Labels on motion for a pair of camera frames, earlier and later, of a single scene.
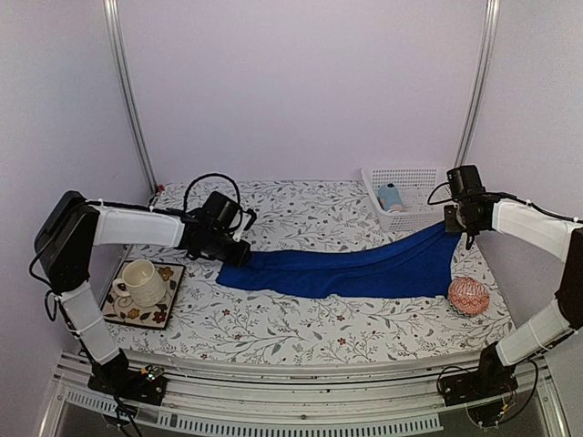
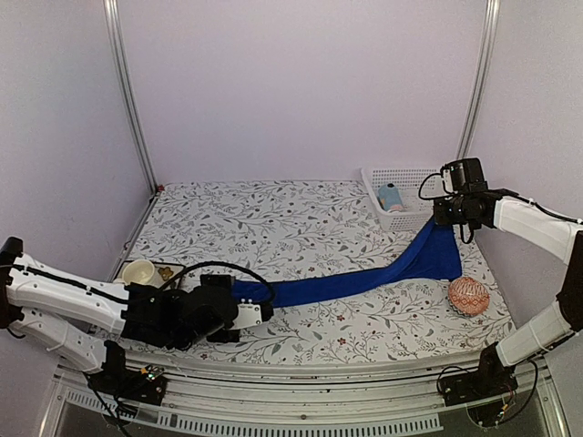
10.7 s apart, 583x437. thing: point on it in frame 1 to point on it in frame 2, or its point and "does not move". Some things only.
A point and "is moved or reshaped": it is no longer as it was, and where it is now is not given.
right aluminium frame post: (483, 82) does not move
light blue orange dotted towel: (390, 198) does not move
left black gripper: (240, 259) to (218, 281)
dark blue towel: (408, 266) is moved or reshaped
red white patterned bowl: (468, 296) does not move
